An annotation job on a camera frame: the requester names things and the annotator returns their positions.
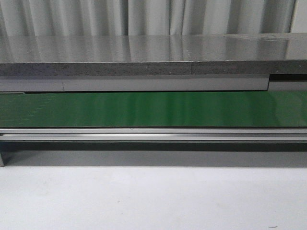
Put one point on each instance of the green conveyor belt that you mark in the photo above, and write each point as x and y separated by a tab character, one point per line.
154	109

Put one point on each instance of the grey stone slab table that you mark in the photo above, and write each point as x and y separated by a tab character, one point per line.
104	55

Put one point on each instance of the grey conveyor support leg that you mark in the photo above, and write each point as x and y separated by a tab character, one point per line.
1	157

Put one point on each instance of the grey pleated curtain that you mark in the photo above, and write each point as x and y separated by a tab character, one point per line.
144	17

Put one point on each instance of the aluminium front conveyor rail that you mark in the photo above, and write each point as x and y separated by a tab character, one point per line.
153	134

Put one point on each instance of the grey rear conveyor rail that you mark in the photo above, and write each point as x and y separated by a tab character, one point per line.
205	82

